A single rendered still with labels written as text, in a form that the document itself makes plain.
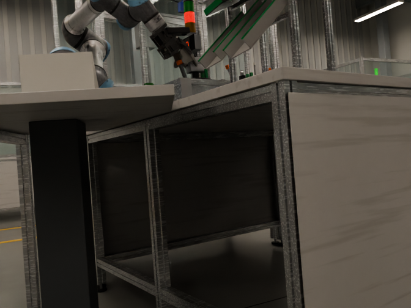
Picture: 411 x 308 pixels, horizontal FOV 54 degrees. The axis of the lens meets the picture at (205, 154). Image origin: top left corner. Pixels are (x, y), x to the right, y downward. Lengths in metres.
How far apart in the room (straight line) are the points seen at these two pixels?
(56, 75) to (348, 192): 0.99
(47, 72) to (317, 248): 1.02
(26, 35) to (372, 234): 9.30
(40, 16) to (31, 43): 0.64
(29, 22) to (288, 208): 9.39
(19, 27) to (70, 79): 8.61
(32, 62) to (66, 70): 0.11
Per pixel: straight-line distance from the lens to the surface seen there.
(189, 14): 2.01
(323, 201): 1.04
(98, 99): 1.07
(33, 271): 2.02
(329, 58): 1.48
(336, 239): 1.08
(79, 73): 1.45
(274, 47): 2.94
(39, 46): 9.93
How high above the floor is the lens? 0.66
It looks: 1 degrees up
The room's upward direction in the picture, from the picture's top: 4 degrees counter-clockwise
